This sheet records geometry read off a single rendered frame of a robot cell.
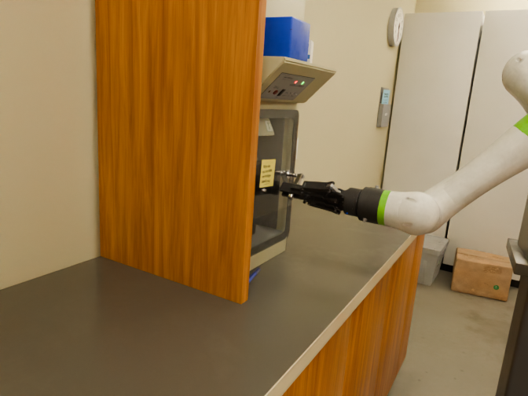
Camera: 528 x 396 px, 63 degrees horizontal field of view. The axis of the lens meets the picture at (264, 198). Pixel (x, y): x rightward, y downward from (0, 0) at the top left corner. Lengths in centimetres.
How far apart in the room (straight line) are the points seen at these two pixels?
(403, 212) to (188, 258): 54
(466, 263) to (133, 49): 315
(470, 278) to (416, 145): 120
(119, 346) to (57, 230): 47
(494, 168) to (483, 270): 262
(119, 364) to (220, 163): 46
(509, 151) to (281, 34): 62
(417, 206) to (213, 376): 61
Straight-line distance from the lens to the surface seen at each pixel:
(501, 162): 123
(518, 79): 134
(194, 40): 104
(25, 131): 120
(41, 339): 97
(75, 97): 127
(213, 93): 100
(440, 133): 404
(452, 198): 123
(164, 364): 85
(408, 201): 111
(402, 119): 409
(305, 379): 105
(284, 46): 105
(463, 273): 383
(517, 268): 168
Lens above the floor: 142
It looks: 13 degrees down
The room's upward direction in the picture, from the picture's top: 4 degrees clockwise
